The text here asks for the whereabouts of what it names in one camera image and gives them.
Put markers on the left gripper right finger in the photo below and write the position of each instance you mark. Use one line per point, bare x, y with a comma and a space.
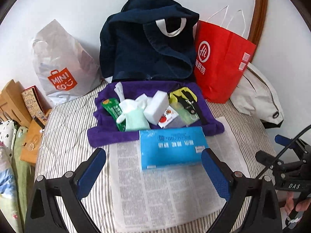
263, 213

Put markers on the printed newspaper sheet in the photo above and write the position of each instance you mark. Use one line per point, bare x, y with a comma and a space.
159, 200

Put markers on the yellow black small pouch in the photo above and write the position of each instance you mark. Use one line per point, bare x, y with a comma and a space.
173, 95

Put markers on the person's right hand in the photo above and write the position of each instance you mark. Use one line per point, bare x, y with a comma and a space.
301, 206

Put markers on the green snack packet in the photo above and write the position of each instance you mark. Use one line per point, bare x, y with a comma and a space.
111, 105

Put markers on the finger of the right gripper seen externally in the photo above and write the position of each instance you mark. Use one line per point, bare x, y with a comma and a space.
284, 141

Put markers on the white Miniso plastic bag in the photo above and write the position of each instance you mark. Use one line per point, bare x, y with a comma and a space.
64, 68

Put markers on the white sponge block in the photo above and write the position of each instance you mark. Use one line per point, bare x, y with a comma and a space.
156, 108

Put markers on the striped bed quilt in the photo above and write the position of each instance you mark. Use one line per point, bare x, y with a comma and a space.
65, 145

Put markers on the wooden headboard post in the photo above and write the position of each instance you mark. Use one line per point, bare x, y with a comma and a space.
258, 21

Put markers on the white twisted plastic piece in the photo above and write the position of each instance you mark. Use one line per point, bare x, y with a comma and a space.
119, 91

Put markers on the patterned brown box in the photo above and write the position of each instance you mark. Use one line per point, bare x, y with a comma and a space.
34, 106

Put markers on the blue tissue pack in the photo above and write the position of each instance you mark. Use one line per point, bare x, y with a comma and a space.
170, 147

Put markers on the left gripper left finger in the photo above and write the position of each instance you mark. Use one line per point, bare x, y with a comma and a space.
43, 213

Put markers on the green wet wipes pack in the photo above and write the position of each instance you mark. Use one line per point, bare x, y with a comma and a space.
186, 117

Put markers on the small strawberry sachet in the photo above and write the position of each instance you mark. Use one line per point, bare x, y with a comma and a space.
167, 118

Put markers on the white Nike bag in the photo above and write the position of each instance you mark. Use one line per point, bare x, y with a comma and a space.
255, 96

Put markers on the purple towel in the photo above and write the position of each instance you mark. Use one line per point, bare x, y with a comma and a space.
106, 131

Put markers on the black watch strap long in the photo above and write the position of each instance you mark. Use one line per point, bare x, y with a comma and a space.
195, 106

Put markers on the navy blue tote bag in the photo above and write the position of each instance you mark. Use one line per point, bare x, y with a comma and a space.
149, 40

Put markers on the wooden furniture piece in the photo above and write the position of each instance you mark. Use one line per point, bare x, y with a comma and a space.
12, 105

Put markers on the red paper shopping bag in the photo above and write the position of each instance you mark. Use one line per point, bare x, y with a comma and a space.
222, 57

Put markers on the clear mesh drawstring pouch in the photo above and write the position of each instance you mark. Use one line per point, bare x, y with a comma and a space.
176, 123

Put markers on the white pale green glove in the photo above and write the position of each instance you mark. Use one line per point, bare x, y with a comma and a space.
132, 113

